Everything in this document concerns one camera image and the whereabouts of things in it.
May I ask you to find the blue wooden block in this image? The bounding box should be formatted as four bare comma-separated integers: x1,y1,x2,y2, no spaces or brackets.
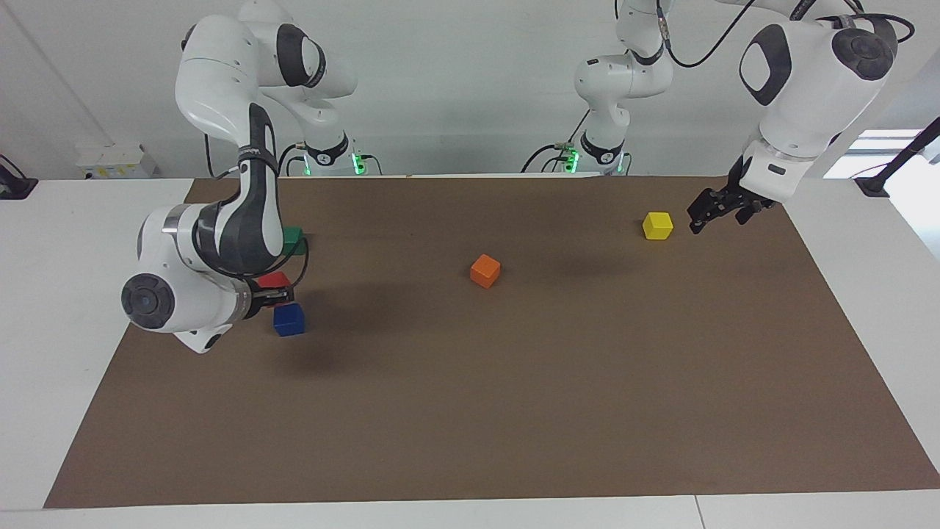
273,303,306,337

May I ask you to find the orange wooden block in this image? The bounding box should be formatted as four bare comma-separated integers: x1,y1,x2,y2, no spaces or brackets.
470,254,502,289

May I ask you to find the black stand with pole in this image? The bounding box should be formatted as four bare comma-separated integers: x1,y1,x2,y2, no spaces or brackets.
854,116,940,198

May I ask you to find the brown table mat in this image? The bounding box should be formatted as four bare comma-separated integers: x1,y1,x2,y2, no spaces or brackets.
43,175,940,509

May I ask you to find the black table clamp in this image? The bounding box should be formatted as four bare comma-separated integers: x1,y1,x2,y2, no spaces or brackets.
0,154,39,201

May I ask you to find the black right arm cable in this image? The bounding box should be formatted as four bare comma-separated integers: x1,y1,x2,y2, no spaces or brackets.
206,132,310,291

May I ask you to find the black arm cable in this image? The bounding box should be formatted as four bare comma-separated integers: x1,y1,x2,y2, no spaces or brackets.
206,132,310,291
657,0,915,68

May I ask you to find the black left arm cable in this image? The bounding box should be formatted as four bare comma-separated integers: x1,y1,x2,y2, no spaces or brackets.
657,0,915,68

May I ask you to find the black base cable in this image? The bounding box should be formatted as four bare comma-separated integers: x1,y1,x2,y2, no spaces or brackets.
521,109,592,174
275,142,306,177

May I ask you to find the white wall box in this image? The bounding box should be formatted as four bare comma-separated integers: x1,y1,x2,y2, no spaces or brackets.
77,143,159,179

